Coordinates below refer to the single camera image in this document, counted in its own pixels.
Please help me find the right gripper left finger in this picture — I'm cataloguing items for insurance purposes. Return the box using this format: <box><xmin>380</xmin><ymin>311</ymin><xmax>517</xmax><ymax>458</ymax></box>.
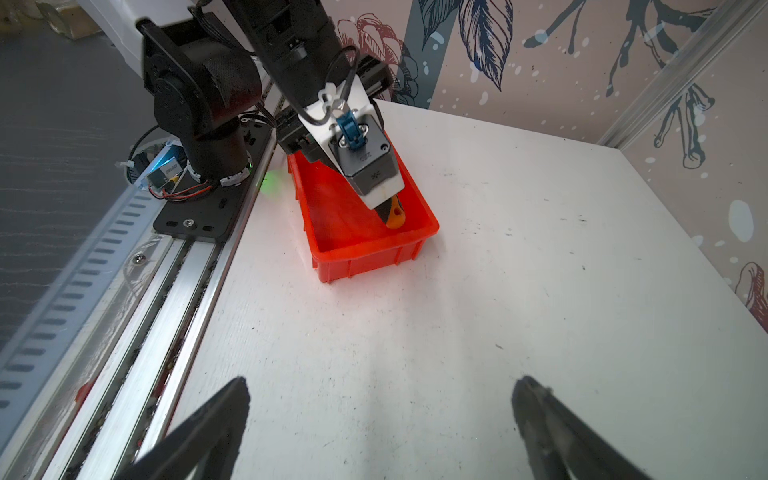
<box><xmin>116</xmin><ymin>377</ymin><xmax>250</xmax><ymax>479</ymax></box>

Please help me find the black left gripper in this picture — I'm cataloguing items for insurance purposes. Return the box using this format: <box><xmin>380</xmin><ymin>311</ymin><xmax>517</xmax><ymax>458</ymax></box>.
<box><xmin>277</xmin><ymin>101</ymin><xmax>396</xmax><ymax>224</ymax></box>

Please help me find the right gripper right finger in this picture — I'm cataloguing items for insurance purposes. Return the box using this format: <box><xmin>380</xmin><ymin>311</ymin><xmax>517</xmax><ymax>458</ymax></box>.
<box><xmin>511</xmin><ymin>376</ymin><xmax>648</xmax><ymax>479</ymax></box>

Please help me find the orange black screwdriver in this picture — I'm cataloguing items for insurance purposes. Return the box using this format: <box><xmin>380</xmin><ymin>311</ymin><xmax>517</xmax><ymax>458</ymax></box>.
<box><xmin>381</xmin><ymin>195</ymin><xmax>406</xmax><ymax>229</ymax></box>

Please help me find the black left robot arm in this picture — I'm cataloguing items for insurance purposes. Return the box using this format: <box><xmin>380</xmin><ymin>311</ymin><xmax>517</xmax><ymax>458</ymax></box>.
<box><xmin>136</xmin><ymin>1</ymin><xmax>405</xmax><ymax>229</ymax></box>

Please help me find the red plastic bin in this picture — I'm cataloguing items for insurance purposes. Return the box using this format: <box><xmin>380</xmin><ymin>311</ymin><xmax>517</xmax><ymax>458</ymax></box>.
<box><xmin>287</xmin><ymin>153</ymin><xmax>440</xmax><ymax>283</ymax></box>

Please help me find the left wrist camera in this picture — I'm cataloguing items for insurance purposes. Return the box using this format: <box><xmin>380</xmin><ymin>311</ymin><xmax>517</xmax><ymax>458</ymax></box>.
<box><xmin>300</xmin><ymin>78</ymin><xmax>405</xmax><ymax>210</ymax></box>

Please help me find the aluminium mounting rail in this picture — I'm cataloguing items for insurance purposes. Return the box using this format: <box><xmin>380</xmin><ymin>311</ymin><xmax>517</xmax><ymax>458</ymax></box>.
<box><xmin>34</xmin><ymin>145</ymin><xmax>277</xmax><ymax>479</ymax></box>

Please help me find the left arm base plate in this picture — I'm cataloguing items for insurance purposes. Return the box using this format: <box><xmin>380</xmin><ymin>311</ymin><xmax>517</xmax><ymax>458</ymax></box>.
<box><xmin>152</xmin><ymin>121</ymin><xmax>272</xmax><ymax>244</ymax></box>

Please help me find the white slotted cable duct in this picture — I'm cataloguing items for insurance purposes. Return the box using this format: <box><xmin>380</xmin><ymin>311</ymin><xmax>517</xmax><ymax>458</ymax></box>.
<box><xmin>1</xmin><ymin>187</ymin><xmax>161</xmax><ymax>448</ymax></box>

